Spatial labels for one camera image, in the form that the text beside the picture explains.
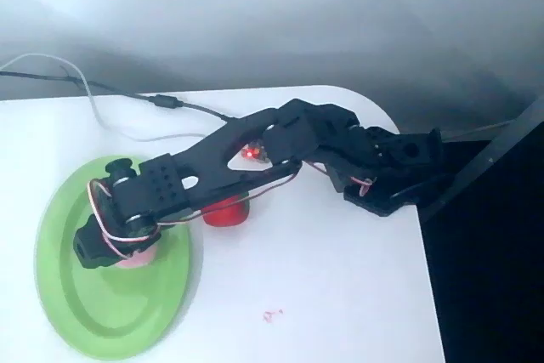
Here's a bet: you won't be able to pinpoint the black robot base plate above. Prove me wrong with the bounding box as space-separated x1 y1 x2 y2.
343 175 427 218

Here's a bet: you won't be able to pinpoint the thin white cable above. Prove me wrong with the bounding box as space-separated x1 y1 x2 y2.
441 119 512 142

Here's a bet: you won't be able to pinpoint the pink crumbs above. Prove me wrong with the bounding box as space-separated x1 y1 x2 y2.
261 307 285 324

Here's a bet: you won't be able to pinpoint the controller board with red LED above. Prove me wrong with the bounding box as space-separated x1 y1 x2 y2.
241 140 270 166

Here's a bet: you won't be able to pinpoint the black side furniture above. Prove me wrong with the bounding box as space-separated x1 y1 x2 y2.
416 94 544 363

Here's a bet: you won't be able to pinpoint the pink plush peach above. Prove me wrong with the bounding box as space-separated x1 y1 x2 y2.
114 247 156 269

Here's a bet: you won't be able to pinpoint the black power cable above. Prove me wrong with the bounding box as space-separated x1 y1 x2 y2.
0 68 241 122

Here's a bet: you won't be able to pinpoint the red white base servo wire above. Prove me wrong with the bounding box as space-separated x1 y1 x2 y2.
346 175 378 199

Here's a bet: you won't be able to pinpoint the red white gripper servo wire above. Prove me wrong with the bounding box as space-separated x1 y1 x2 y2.
87 179 159 260

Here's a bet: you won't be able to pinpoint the red plush strawberry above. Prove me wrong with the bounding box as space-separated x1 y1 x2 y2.
201 194 251 227

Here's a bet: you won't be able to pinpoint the white USB cable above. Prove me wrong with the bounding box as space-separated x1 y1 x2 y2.
0 53 210 144

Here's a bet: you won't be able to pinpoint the green oval plate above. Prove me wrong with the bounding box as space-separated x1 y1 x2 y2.
34 155 204 362

